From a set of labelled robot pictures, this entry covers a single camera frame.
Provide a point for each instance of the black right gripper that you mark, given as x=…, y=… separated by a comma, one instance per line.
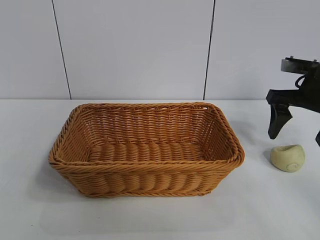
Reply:
x=307, y=97

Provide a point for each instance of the pale yellow egg yolk pastry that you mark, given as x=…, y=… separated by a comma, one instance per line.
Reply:
x=285, y=158

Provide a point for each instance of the brown wicker basket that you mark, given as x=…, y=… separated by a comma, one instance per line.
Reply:
x=150, y=180

